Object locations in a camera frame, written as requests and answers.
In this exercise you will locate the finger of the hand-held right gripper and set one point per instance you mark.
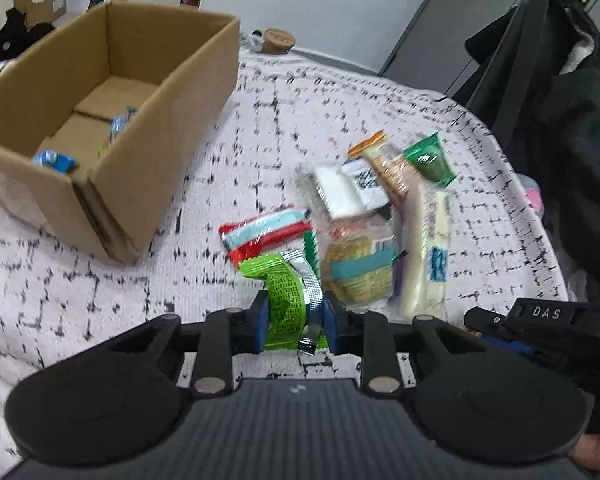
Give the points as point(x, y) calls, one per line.
point(490, 324)

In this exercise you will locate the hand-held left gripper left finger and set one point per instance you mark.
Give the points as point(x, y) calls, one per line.
point(258, 325)

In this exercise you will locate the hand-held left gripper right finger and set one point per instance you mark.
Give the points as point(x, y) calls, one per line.
point(333, 325)

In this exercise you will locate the bright green snack packet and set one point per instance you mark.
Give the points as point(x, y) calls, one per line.
point(282, 295)

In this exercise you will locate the round cracker packet teal band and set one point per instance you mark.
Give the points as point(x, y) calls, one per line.
point(360, 272)

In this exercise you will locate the red light-blue snack packet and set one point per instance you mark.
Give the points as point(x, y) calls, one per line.
point(265, 230)

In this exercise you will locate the long white snack packet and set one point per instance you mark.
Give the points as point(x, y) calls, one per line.
point(425, 250)

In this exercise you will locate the white sandwich packet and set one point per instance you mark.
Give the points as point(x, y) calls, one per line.
point(340, 191)

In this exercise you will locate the orange brown snack packet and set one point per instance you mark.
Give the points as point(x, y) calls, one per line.
point(386, 165)

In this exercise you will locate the dark green snack packet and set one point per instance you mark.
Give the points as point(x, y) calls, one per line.
point(432, 160)

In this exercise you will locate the brown cardboard box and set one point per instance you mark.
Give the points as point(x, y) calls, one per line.
point(180, 125)

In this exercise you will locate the person's right hand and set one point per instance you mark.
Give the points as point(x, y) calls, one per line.
point(597, 452)

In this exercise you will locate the pink soft item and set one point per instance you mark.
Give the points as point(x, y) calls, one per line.
point(534, 194)

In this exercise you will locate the black coat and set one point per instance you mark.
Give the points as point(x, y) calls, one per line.
point(575, 125)

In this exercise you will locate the white black patterned cloth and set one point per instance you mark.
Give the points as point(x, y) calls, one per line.
point(280, 120)

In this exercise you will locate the blue snack packet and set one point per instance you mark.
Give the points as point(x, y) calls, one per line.
point(120, 124)
point(55, 161)

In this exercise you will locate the clear plastic bag with items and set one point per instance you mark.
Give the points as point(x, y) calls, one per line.
point(252, 41)

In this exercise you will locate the brown round paper tub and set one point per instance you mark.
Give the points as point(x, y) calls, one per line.
point(277, 41)

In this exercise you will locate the grey door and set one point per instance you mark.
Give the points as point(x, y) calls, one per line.
point(430, 25)

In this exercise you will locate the black bag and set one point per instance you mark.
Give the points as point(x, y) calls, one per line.
point(15, 40)

